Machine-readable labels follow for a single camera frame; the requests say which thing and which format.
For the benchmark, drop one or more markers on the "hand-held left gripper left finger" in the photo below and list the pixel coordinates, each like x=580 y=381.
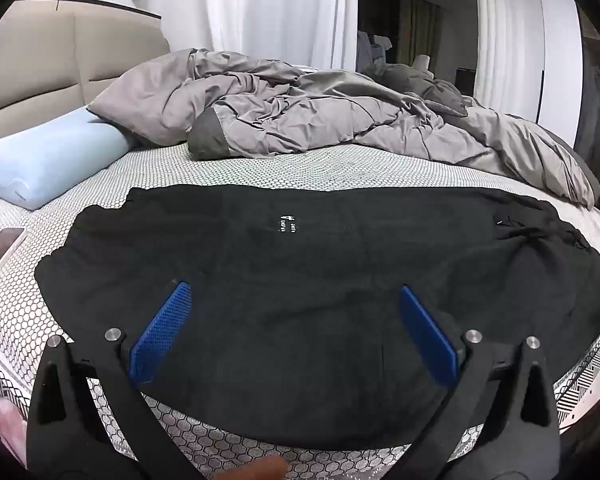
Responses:
x=160 y=332

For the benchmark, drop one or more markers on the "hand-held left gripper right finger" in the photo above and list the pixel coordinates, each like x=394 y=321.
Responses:
x=427 y=340

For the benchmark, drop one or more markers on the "black pants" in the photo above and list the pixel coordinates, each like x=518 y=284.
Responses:
x=300 y=305

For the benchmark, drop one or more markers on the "pink cloth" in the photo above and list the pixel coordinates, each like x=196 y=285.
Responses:
x=7 y=425

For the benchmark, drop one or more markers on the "bed with honeycomb patterned sheet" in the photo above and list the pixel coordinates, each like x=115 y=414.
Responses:
x=330 y=166

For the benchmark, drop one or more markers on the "light blue pillow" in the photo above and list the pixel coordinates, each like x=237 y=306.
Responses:
x=45 y=155

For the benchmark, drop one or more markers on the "grey duvet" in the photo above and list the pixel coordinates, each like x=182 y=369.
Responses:
x=305 y=110

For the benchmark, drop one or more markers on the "hanging clothes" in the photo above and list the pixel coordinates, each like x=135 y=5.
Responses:
x=372 y=50

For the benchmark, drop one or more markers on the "beige upholstered headboard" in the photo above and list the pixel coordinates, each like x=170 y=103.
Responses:
x=40 y=60

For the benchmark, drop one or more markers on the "olive drape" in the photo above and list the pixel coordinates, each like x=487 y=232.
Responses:
x=420 y=30

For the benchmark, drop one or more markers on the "white sheer curtain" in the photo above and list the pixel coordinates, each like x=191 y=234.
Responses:
x=505 y=35
x=270 y=10

